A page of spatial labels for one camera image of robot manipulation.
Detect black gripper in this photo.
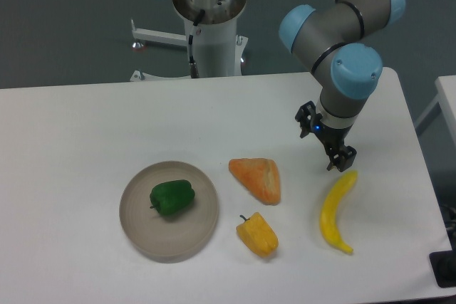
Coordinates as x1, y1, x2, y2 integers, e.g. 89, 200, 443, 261
295, 101, 357, 172

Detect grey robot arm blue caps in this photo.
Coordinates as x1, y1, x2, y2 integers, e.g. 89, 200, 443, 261
172, 0, 406, 171

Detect yellow bell pepper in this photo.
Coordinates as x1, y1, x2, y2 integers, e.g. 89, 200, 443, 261
236, 212, 279, 258

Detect green bell pepper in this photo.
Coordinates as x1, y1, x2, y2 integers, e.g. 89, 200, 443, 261
150, 179, 195, 216

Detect round grey plate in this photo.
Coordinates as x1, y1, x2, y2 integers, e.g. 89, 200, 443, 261
119, 161, 219, 263

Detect orange pumpkin wedge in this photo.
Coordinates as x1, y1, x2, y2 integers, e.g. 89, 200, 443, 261
228, 158, 281, 205

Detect yellow banana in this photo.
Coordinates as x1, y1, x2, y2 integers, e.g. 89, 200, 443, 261
319, 171, 358, 255

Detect white side table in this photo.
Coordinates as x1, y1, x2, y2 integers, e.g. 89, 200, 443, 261
413, 75, 456, 142

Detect black clamp at table edge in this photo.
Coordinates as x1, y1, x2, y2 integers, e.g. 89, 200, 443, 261
429, 250, 456, 288

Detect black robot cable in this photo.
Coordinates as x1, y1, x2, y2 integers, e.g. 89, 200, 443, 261
187, 9, 207, 79

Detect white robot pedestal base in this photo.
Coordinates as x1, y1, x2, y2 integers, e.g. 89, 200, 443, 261
131, 0, 248, 78

